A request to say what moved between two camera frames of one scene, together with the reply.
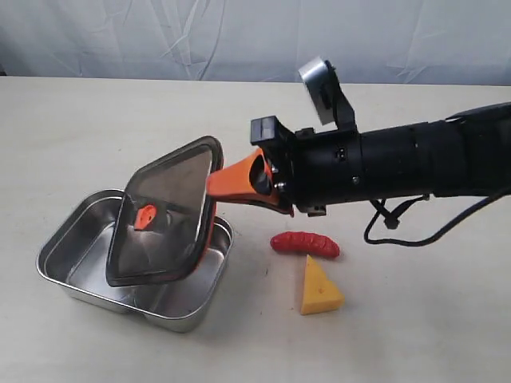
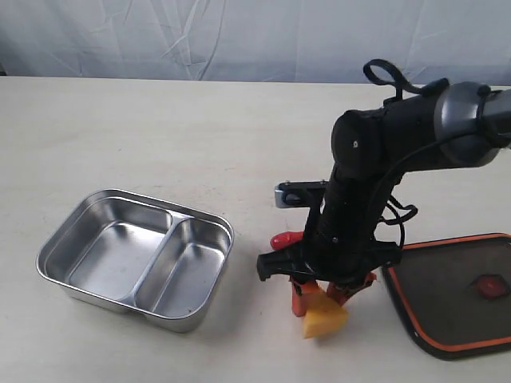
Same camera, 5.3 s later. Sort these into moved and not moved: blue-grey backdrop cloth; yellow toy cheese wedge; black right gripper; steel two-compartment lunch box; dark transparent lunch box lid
Moved: black right gripper; yellow toy cheese wedge; dark transparent lunch box lid
Not moved: blue-grey backdrop cloth; steel two-compartment lunch box
